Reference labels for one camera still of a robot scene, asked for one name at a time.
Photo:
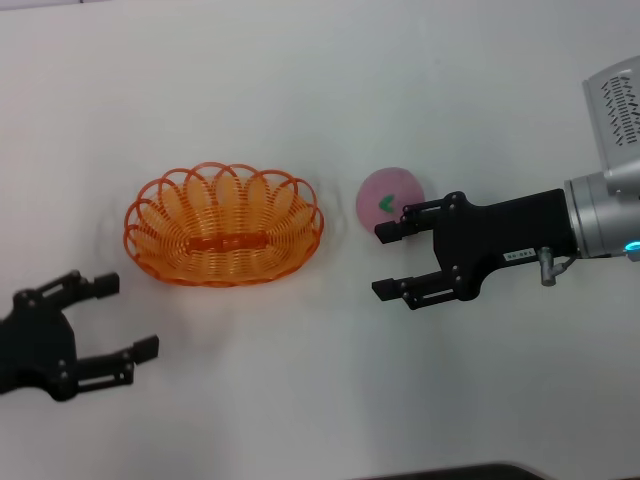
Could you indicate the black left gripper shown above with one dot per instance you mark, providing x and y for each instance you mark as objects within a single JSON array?
[{"x": 35, "y": 345}]

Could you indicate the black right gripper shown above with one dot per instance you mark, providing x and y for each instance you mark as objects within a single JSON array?
[{"x": 500, "y": 230}]

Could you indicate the pink plush peach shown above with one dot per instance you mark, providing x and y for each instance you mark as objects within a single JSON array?
[{"x": 397, "y": 185}]

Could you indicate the grey vented wrist camera box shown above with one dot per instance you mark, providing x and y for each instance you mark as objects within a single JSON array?
[{"x": 615, "y": 110}]

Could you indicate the dark curved robot base edge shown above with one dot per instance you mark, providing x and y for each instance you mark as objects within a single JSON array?
[{"x": 450, "y": 472}]

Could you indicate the orange plastic woven basket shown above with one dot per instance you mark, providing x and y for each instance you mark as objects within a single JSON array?
[{"x": 225, "y": 243}]

